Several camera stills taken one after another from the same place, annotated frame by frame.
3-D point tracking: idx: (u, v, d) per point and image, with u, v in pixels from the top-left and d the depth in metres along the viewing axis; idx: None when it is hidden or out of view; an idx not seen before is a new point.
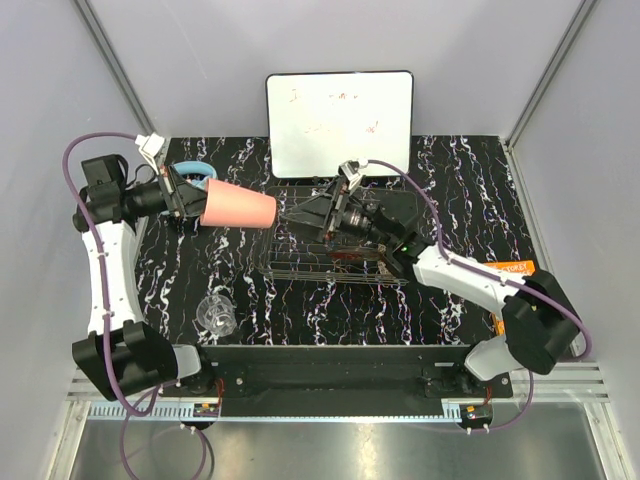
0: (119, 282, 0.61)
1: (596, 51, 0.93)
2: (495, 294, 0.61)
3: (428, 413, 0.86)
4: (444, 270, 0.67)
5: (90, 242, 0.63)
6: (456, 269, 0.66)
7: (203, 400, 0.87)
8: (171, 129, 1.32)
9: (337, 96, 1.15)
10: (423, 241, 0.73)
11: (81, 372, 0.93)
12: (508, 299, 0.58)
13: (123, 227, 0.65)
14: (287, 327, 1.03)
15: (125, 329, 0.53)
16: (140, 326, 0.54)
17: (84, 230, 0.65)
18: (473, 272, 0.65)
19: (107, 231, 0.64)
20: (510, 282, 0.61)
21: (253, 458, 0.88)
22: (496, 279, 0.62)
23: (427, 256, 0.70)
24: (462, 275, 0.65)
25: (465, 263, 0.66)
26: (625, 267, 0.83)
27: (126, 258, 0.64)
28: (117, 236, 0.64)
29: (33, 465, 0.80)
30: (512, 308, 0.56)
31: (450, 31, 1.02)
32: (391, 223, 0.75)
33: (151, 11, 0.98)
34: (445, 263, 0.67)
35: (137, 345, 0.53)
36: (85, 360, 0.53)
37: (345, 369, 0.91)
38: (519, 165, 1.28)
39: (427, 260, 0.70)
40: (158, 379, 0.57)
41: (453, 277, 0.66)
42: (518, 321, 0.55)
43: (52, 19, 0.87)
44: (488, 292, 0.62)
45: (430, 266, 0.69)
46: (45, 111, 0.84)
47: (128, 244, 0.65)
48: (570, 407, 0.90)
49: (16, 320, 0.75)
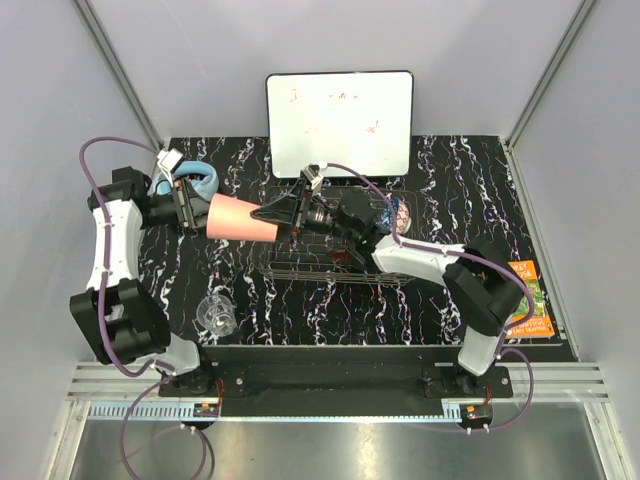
0: (120, 250, 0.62)
1: (596, 51, 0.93)
2: (439, 265, 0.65)
3: (428, 414, 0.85)
4: (398, 252, 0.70)
5: (98, 217, 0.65)
6: (406, 250, 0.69)
7: (203, 400, 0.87)
8: (171, 129, 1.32)
9: (337, 96, 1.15)
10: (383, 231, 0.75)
11: (81, 372, 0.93)
12: (449, 266, 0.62)
13: (130, 203, 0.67)
14: (287, 327, 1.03)
15: (121, 286, 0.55)
16: (136, 284, 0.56)
17: (94, 207, 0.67)
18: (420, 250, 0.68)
19: (116, 206, 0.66)
20: (450, 253, 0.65)
21: (254, 457, 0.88)
22: (439, 252, 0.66)
23: (384, 242, 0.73)
24: (411, 254, 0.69)
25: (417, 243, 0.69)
26: (625, 266, 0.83)
27: (132, 233, 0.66)
28: (124, 210, 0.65)
29: (33, 465, 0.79)
30: (452, 275, 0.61)
31: (450, 30, 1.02)
32: (352, 219, 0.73)
33: (151, 11, 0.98)
34: (397, 247, 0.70)
35: (130, 300, 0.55)
36: (82, 312, 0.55)
37: (345, 369, 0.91)
38: (518, 165, 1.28)
39: (383, 245, 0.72)
40: (151, 346, 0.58)
41: (408, 258, 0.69)
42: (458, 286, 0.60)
43: (51, 19, 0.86)
44: (434, 265, 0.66)
45: (387, 252, 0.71)
46: (44, 110, 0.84)
47: (134, 220, 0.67)
48: (571, 407, 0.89)
49: (15, 320, 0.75)
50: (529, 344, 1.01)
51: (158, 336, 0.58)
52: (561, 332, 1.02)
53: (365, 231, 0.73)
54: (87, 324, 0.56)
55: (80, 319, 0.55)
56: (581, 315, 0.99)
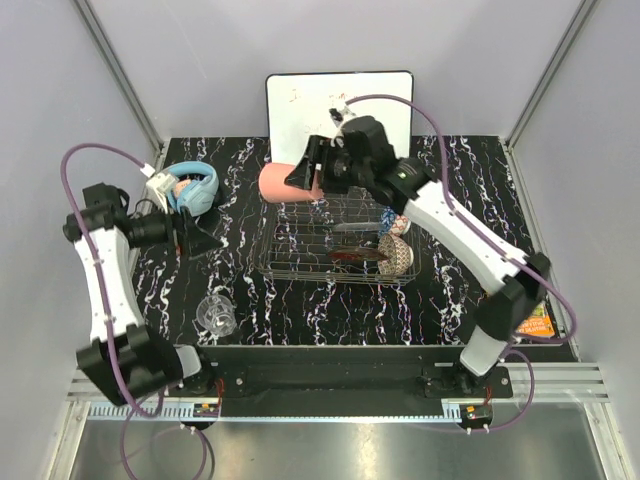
0: (119, 293, 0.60)
1: (595, 51, 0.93)
2: (492, 269, 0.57)
3: (428, 414, 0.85)
4: (442, 218, 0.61)
5: (85, 251, 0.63)
6: (456, 225, 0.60)
7: (203, 400, 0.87)
8: (171, 129, 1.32)
9: (337, 96, 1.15)
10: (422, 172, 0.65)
11: (81, 372, 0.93)
12: (508, 281, 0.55)
13: (116, 233, 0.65)
14: (287, 327, 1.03)
15: (130, 333, 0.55)
16: (144, 328, 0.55)
17: (76, 239, 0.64)
18: (475, 237, 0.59)
19: (101, 237, 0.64)
20: (512, 260, 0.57)
21: (254, 457, 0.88)
22: (499, 253, 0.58)
23: (430, 197, 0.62)
24: (461, 233, 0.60)
25: (468, 220, 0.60)
26: (625, 266, 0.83)
27: (123, 266, 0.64)
28: (111, 241, 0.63)
29: (33, 465, 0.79)
30: (508, 289, 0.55)
31: (450, 31, 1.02)
32: (360, 147, 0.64)
33: (151, 11, 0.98)
34: (446, 214, 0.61)
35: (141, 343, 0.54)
36: (91, 367, 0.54)
37: (345, 369, 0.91)
38: (518, 165, 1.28)
39: (428, 201, 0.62)
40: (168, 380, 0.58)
41: (452, 230, 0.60)
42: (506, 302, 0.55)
43: (52, 18, 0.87)
44: (485, 262, 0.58)
45: (429, 212, 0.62)
46: (45, 110, 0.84)
47: (122, 248, 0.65)
48: (570, 407, 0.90)
49: (15, 319, 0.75)
50: (529, 344, 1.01)
51: (172, 373, 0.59)
52: (561, 332, 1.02)
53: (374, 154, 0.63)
54: (99, 376, 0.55)
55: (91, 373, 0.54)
56: (581, 315, 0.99)
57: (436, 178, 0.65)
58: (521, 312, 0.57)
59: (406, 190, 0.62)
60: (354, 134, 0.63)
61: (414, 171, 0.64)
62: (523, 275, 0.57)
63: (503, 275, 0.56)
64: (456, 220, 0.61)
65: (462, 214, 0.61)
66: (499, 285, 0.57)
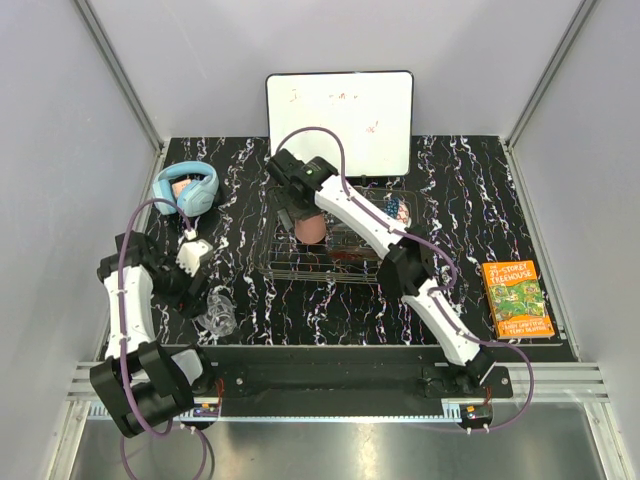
0: (136, 318, 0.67)
1: (597, 51, 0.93)
2: (380, 237, 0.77)
3: (428, 414, 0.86)
4: (341, 204, 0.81)
5: (112, 284, 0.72)
6: (352, 206, 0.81)
7: (203, 400, 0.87)
8: (171, 129, 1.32)
9: (337, 96, 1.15)
10: (328, 169, 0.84)
11: (81, 372, 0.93)
12: (393, 249, 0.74)
13: (140, 269, 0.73)
14: (287, 327, 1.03)
15: (143, 349, 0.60)
16: (156, 346, 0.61)
17: (106, 275, 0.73)
18: (368, 216, 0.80)
19: (129, 273, 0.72)
20: (394, 230, 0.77)
21: (254, 457, 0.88)
22: (385, 226, 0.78)
23: (330, 187, 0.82)
24: (355, 212, 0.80)
25: (361, 204, 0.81)
26: (625, 266, 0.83)
27: (144, 297, 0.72)
28: (135, 275, 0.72)
29: (33, 466, 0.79)
30: (393, 253, 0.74)
31: (450, 30, 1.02)
32: (279, 172, 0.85)
33: (151, 10, 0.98)
34: (345, 199, 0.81)
35: (152, 369, 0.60)
36: (104, 382, 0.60)
37: (345, 369, 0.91)
38: (518, 165, 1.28)
39: (330, 192, 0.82)
40: (175, 410, 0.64)
41: (349, 211, 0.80)
42: (390, 262, 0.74)
43: (52, 19, 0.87)
44: (376, 234, 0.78)
45: (331, 200, 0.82)
46: (45, 110, 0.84)
47: (145, 283, 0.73)
48: (570, 407, 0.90)
49: (15, 319, 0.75)
50: (529, 344, 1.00)
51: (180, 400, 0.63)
52: (561, 332, 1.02)
53: (286, 171, 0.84)
54: (111, 394, 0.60)
55: (104, 390, 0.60)
56: (581, 314, 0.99)
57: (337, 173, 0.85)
58: (407, 271, 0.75)
59: (312, 183, 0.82)
60: (272, 165, 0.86)
61: (320, 168, 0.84)
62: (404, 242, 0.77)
63: (388, 243, 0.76)
64: (352, 203, 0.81)
65: (357, 199, 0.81)
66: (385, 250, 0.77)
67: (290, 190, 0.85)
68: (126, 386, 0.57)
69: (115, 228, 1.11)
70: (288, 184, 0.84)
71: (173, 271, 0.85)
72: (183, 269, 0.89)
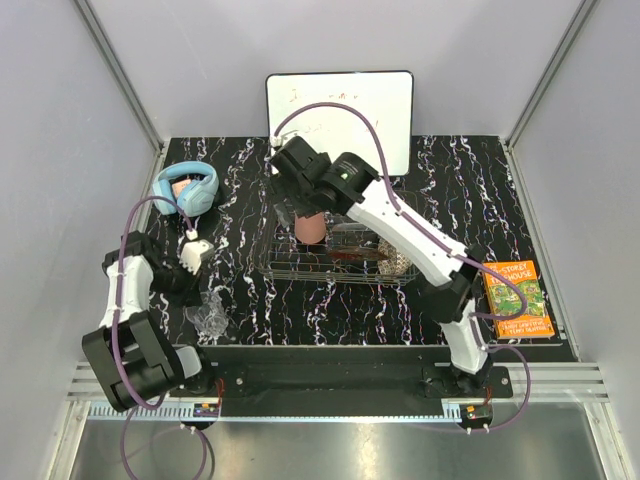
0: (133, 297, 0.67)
1: (596, 51, 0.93)
2: (439, 263, 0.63)
3: (428, 414, 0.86)
4: (389, 219, 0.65)
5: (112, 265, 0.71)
6: (403, 222, 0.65)
7: (203, 400, 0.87)
8: (171, 129, 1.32)
9: (337, 96, 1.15)
10: (363, 170, 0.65)
11: (80, 372, 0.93)
12: (457, 278, 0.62)
13: (143, 260, 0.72)
14: (287, 326, 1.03)
15: (134, 316, 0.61)
16: (146, 314, 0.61)
17: (106, 263, 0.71)
18: (422, 235, 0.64)
19: (129, 261, 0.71)
20: (457, 256, 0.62)
21: (254, 457, 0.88)
22: (444, 250, 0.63)
23: (373, 198, 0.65)
24: (407, 231, 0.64)
25: (413, 220, 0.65)
26: (625, 266, 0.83)
27: (143, 280, 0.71)
28: (135, 263, 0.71)
29: (33, 466, 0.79)
30: (458, 284, 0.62)
31: (450, 30, 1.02)
32: (297, 171, 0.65)
33: (151, 10, 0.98)
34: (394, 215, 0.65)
35: (145, 335, 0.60)
36: (94, 350, 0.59)
37: (344, 369, 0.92)
38: (518, 165, 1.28)
39: (373, 203, 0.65)
40: (165, 385, 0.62)
41: (399, 230, 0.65)
42: (455, 296, 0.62)
43: (52, 19, 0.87)
44: (434, 260, 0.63)
45: (375, 214, 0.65)
46: (45, 110, 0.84)
47: (145, 267, 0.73)
48: (570, 407, 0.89)
49: (15, 320, 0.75)
50: (529, 344, 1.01)
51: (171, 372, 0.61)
52: (561, 332, 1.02)
53: (307, 169, 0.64)
54: (101, 363, 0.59)
55: (95, 359, 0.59)
56: (581, 314, 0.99)
57: (376, 175, 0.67)
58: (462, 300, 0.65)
59: (350, 191, 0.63)
60: (284, 160, 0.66)
61: (355, 169, 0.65)
62: (465, 268, 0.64)
63: (449, 271, 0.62)
64: (401, 220, 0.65)
65: (407, 214, 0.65)
66: (446, 280, 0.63)
67: (316, 198, 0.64)
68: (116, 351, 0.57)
69: (115, 228, 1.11)
70: (312, 190, 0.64)
71: (174, 270, 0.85)
72: (185, 268, 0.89)
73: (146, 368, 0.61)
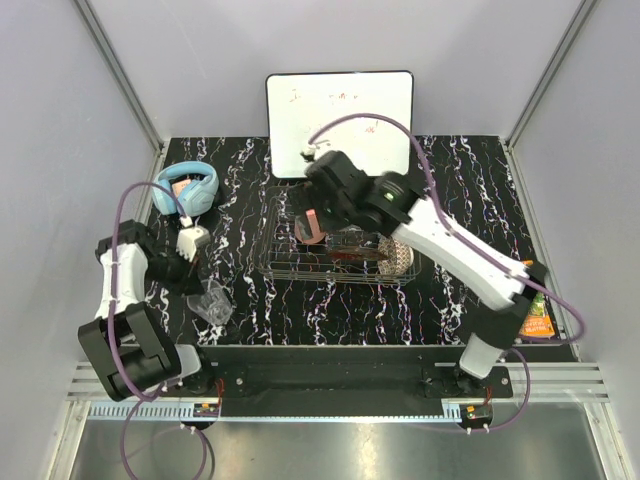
0: (126, 286, 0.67)
1: (596, 51, 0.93)
2: (498, 286, 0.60)
3: (428, 414, 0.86)
4: (439, 240, 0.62)
5: (105, 255, 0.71)
6: (456, 242, 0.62)
7: (203, 400, 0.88)
8: (171, 129, 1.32)
9: (337, 96, 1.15)
10: (406, 190, 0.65)
11: (80, 372, 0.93)
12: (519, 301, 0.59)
13: (136, 247, 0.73)
14: (287, 326, 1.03)
15: (130, 309, 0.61)
16: (143, 306, 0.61)
17: (101, 252, 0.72)
18: (476, 255, 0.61)
19: (123, 250, 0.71)
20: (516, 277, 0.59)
21: (254, 457, 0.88)
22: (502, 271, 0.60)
23: (422, 219, 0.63)
24: (460, 252, 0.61)
25: (466, 239, 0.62)
26: (626, 266, 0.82)
27: (137, 268, 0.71)
28: (128, 251, 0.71)
29: (33, 466, 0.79)
30: (519, 306, 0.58)
31: (450, 30, 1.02)
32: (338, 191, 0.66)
33: (151, 11, 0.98)
34: (445, 236, 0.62)
35: (142, 325, 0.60)
36: (91, 340, 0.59)
37: (344, 369, 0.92)
38: (518, 165, 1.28)
39: (421, 224, 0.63)
40: (163, 376, 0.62)
41: (452, 251, 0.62)
42: (517, 321, 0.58)
43: (52, 19, 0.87)
44: (491, 282, 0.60)
45: (425, 235, 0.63)
46: (45, 110, 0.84)
47: (139, 258, 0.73)
48: (570, 407, 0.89)
49: (15, 320, 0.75)
50: (529, 344, 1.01)
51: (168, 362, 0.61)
52: (561, 332, 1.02)
53: (348, 190, 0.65)
54: (97, 351, 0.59)
55: (92, 347, 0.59)
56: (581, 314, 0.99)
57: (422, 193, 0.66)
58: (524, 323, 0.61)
59: (394, 212, 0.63)
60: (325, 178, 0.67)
61: (400, 189, 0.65)
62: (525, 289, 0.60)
63: (508, 293, 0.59)
64: (454, 240, 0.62)
65: (460, 233, 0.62)
66: (506, 302, 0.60)
67: (360, 219, 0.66)
68: (111, 341, 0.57)
69: None
70: (355, 212, 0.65)
71: (170, 259, 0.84)
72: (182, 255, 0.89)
73: (143, 359, 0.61)
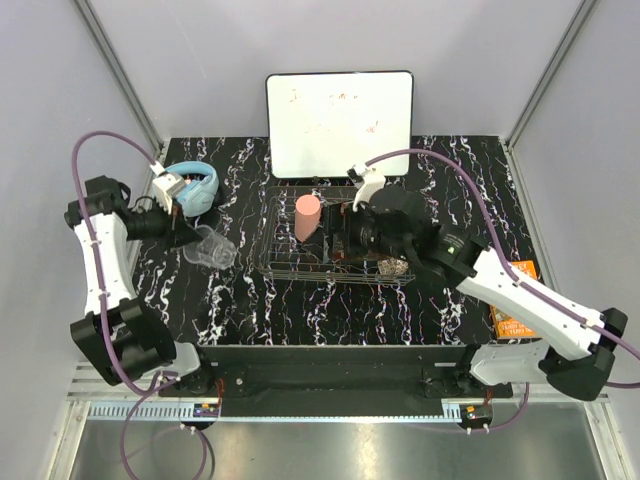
0: (114, 270, 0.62)
1: (596, 51, 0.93)
2: (575, 337, 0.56)
3: (428, 413, 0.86)
4: (508, 292, 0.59)
5: (83, 234, 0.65)
6: (524, 293, 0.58)
7: (203, 400, 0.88)
8: (171, 129, 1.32)
9: (337, 96, 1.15)
10: (469, 241, 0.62)
11: (80, 372, 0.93)
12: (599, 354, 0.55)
13: (115, 216, 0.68)
14: (287, 326, 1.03)
15: (124, 306, 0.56)
16: (138, 302, 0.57)
17: (76, 224, 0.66)
18: (547, 305, 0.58)
19: (100, 221, 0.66)
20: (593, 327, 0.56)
21: (254, 457, 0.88)
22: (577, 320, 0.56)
23: (487, 270, 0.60)
24: (530, 302, 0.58)
25: (535, 289, 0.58)
26: (626, 266, 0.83)
27: (119, 246, 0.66)
28: (107, 224, 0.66)
29: (33, 466, 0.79)
30: (598, 359, 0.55)
31: (450, 31, 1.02)
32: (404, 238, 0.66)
33: (151, 11, 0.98)
34: (512, 286, 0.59)
35: (136, 320, 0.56)
36: (85, 338, 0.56)
37: (344, 370, 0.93)
38: (518, 165, 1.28)
39: (488, 275, 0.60)
40: (159, 361, 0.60)
41: (519, 303, 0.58)
42: (599, 374, 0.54)
43: (52, 20, 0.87)
44: (567, 334, 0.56)
45: (492, 286, 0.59)
46: (45, 111, 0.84)
47: (119, 232, 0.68)
48: (570, 407, 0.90)
49: (15, 320, 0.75)
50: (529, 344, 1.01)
51: (165, 351, 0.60)
52: None
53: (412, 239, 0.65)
54: (93, 348, 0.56)
55: (87, 345, 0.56)
56: None
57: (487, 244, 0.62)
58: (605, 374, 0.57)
59: (459, 266, 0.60)
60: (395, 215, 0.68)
61: (461, 240, 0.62)
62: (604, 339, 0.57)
63: (586, 344, 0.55)
64: (521, 290, 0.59)
65: (528, 283, 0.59)
66: (585, 354, 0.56)
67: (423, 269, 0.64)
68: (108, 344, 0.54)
69: None
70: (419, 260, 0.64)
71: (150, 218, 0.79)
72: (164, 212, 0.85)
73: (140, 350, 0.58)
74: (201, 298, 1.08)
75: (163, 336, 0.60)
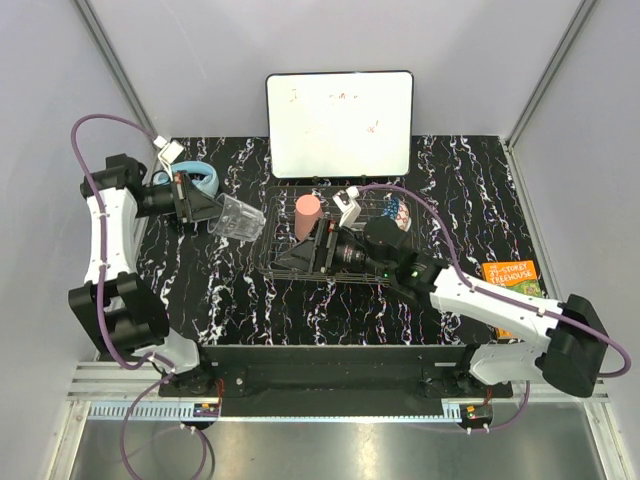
0: (117, 245, 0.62)
1: (596, 52, 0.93)
2: (534, 326, 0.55)
3: (428, 413, 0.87)
4: (466, 298, 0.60)
5: (93, 205, 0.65)
6: (480, 296, 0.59)
7: (203, 400, 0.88)
8: (171, 129, 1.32)
9: (337, 96, 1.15)
10: (433, 263, 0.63)
11: (81, 372, 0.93)
12: (556, 338, 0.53)
13: (125, 193, 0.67)
14: (287, 326, 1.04)
15: (121, 278, 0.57)
16: (135, 277, 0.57)
17: (89, 195, 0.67)
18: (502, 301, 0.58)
19: (111, 195, 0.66)
20: (548, 313, 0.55)
21: (254, 458, 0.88)
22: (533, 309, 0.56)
23: (444, 281, 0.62)
24: (486, 304, 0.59)
25: (489, 291, 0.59)
26: (626, 266, 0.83)
27: (127, 223, 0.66)
28: (118, 199, 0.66)
29: (33, 466, 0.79)
30: (557, 343, 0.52)
31: (450, 31, 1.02)
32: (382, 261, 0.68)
33: (151, 12, 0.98)
34: (467, 291, 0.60)
35: (128, 294, 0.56)
36: (81, 306, 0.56)
37: (345, 369, 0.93)
38: (518, 165, 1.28)
39: (445, 286, 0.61)
40: (152, 337, 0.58)
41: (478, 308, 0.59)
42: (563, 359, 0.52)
43: (52, 21, 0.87)
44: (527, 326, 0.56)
45: (451, 297, 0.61)
46: (45, 111, 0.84)
47: (130, 208, 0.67)
48: (570, 407, 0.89)
49: (15, 321, 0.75)
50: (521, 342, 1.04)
51: (156, 328, 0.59)
52: None
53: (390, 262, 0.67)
54: (87, 317, 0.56)
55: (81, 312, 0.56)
56: None
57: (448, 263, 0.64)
58: (587, 361, 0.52)
59: (422, 286, 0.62)
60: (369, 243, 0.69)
61: (425, 265, 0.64)
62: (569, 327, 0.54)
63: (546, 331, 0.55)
64: (478, 294, 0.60)
65: (482, 286, 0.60)
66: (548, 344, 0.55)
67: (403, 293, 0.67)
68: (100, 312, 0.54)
69: None
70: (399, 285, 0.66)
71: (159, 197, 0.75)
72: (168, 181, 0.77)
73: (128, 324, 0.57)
74: (201, 299, 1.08)
75: (157, 313, 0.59)
